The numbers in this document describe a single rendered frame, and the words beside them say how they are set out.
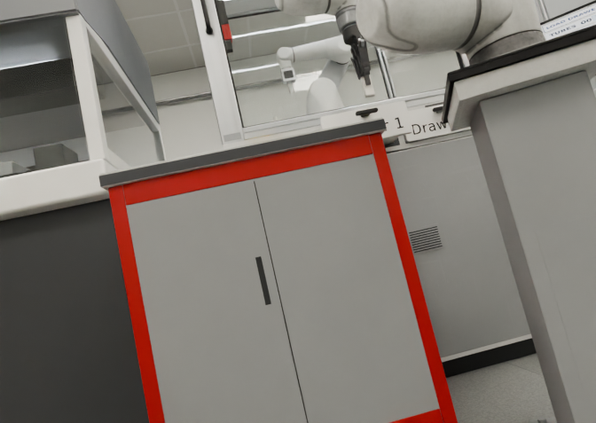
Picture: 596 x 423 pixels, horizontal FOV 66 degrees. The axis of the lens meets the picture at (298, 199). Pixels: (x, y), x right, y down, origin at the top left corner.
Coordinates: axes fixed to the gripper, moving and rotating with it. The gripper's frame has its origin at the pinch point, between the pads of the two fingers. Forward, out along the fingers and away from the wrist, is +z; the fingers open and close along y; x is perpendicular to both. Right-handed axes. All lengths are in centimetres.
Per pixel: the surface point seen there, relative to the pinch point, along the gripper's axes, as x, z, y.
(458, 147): -32.7, 23.1, 16.3
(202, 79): 61, -166, 341
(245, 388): 55, 72, -42
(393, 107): -6.9, 8.3, 1.1
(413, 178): -13.2, 30.6, 16.4
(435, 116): -26.3, 10.5, 14.6
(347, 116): 8.8, 8.2, 1.2
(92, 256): 93, 35, -1
